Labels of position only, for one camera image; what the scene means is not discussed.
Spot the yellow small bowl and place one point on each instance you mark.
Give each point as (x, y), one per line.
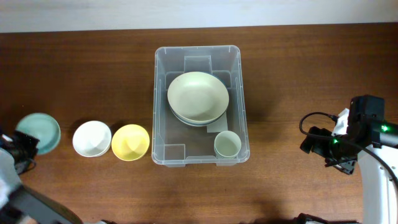
(130, 142)

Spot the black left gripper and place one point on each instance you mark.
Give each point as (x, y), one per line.
(26, 166)

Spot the mint green small bowl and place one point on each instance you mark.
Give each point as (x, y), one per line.
(44, 128)

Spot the white small bowl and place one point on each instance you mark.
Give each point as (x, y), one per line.
(92, 139)

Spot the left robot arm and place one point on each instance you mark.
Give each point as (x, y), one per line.
(20, 203)

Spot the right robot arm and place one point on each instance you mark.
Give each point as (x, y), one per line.
(362, 137)

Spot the cream cup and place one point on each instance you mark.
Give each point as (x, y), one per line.
(227, 139)

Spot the white label inside bin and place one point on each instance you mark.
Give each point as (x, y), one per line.
(221, 124)

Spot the mint green cup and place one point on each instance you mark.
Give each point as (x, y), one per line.
(226, 152)

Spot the cream bowl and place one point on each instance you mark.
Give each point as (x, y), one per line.
(197, 96)

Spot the clear plastic storage bin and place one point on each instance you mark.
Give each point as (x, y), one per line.
(176, 144)

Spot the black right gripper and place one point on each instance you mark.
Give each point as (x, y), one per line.
(318, 147)

